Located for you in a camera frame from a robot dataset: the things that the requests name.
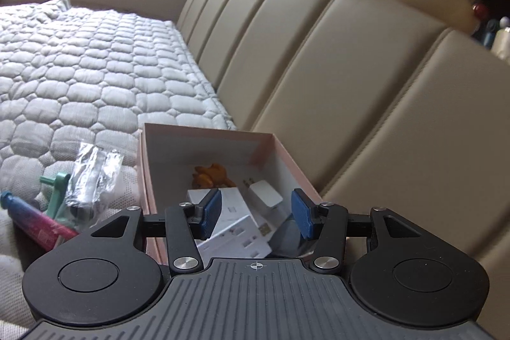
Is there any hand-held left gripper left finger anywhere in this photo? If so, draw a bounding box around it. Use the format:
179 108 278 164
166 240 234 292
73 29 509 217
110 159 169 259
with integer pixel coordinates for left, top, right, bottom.
90 189 222 276

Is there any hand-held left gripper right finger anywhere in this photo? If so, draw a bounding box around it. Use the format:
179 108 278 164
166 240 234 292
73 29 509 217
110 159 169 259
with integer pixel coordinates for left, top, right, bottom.
291 189 424 276

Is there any grey pouch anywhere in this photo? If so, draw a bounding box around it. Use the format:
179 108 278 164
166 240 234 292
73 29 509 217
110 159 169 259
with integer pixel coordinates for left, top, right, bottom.
270 216 316 258

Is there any orange toy figure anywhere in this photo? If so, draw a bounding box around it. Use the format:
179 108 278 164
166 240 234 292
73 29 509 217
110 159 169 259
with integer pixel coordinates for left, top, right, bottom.
192 163 229 190

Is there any small white charger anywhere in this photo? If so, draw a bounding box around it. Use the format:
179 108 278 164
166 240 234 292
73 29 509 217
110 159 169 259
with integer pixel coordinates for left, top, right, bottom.
243 181 286 222

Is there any pink cardboard box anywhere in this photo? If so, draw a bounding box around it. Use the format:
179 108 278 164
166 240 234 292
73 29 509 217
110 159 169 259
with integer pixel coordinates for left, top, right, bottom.
137 123 324 266

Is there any clear plastic bag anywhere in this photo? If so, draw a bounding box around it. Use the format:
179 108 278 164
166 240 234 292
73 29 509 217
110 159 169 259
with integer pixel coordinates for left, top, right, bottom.
66 143 123 223

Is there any beige padded headboard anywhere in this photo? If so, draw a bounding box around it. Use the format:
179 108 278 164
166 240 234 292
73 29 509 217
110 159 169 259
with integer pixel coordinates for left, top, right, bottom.
175 0 510 340

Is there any green plastic hook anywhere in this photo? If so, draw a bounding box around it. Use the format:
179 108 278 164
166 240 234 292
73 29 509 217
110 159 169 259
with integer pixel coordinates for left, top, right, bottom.
40 173 73 230

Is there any pink tube with teal cap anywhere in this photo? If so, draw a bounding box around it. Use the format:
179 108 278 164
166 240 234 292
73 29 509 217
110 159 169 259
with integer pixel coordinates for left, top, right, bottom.
0 192 79 251

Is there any quilted bed cover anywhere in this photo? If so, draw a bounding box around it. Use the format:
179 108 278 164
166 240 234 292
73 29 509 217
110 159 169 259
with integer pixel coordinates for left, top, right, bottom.
0 0 238 229

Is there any white bottle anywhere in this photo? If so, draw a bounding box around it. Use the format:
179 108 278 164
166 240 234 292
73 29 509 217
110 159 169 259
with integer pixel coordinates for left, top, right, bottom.
490 27 510 64

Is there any blue bottle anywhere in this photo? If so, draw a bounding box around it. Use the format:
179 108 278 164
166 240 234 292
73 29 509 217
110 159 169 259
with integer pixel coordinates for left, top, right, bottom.
483 17 510 51

